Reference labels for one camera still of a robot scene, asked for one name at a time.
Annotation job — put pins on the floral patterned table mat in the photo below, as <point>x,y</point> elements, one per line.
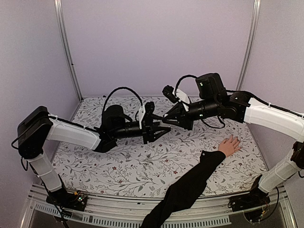
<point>136,169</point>

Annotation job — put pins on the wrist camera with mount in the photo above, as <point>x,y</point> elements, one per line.
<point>176,96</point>
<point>145,114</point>

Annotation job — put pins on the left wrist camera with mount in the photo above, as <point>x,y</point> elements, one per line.
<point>145,114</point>

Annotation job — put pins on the left aluminium frame post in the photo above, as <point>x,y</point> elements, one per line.
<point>63,34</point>

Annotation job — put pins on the person's bare hand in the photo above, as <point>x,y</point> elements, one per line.
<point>229,146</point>

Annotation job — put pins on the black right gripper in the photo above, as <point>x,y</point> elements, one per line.
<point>183,122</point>

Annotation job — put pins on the aluminium frame post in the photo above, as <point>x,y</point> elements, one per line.
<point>250,43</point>
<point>63,34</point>

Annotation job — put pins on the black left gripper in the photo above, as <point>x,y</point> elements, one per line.
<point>147,124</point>

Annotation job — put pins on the aluminium front rail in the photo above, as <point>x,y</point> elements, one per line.
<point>106,211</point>

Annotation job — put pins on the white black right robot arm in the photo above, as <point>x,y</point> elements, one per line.
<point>242,107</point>

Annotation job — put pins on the black sleeved forearm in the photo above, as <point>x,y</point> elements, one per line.
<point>185,191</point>

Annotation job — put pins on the right aluminium frame post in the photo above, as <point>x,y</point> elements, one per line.
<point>250,43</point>

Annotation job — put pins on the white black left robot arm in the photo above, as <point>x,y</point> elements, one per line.
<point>40,126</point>

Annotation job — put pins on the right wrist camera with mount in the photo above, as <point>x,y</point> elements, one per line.
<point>176,96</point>

